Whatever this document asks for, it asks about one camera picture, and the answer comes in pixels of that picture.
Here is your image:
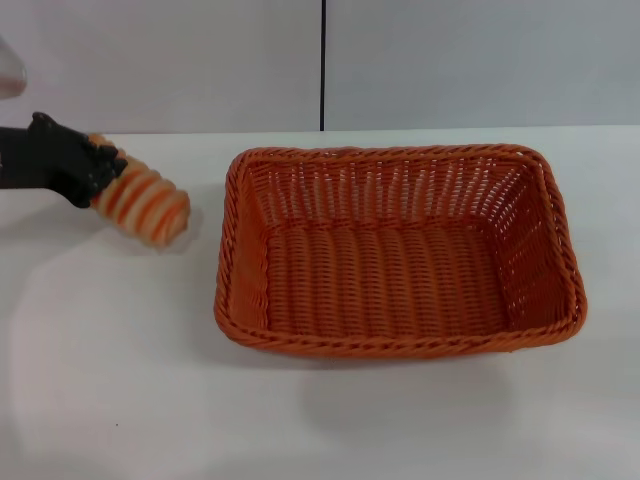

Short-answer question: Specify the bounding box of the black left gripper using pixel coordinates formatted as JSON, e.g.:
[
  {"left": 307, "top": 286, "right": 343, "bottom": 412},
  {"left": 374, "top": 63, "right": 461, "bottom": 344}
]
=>
[{"left": 0, "top": 112, "right": 127, "bottom": 209}]

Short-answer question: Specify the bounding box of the orange white striped bread roll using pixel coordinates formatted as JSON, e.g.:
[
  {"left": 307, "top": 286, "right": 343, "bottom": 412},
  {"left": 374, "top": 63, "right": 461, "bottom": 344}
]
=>
[{"left": 87, "top": 132, "right": 193, "bottom": 249}]

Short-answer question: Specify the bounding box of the orange woven rectangular basket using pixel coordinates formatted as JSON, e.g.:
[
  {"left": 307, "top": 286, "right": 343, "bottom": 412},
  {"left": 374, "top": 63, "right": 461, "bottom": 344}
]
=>
[{"left": 213, "top": 143, "right": 589, "bottom": 362}]

